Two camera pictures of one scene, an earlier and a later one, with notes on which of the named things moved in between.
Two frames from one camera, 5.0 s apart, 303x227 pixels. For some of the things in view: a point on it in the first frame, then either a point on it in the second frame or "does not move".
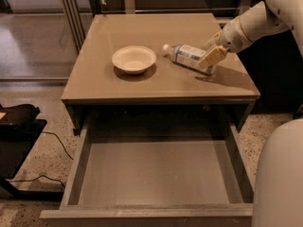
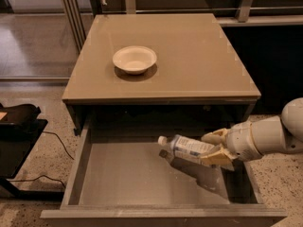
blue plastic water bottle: x=187 y=57 to x=183 y=148
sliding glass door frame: x=41 y=29 does not move
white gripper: x=231 y=37 to x=239 y=140
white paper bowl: x=133 y=59 does not move
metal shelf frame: x=226 y=2 does not move
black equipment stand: x=20 y=129 does not move
